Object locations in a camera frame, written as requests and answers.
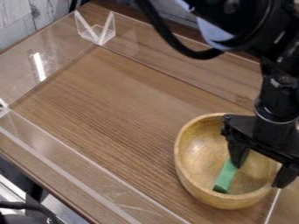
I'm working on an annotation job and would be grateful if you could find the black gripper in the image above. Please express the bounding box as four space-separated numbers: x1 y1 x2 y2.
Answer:
222 99 299 189

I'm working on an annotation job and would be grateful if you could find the green rectangular block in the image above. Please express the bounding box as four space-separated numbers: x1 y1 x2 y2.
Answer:
213 160 239 193

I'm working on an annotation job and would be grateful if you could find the brown wooden bowl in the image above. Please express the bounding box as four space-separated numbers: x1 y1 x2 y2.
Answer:
174 113 278 210

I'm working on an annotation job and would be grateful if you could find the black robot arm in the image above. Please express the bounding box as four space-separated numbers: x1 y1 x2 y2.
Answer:
185 0 299 188

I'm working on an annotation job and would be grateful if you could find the clear acrylic corner bracket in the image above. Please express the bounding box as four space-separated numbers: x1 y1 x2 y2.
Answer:
74 11 116 46

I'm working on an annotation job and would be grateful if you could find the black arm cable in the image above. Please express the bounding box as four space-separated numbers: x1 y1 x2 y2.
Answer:
135 0 226 61

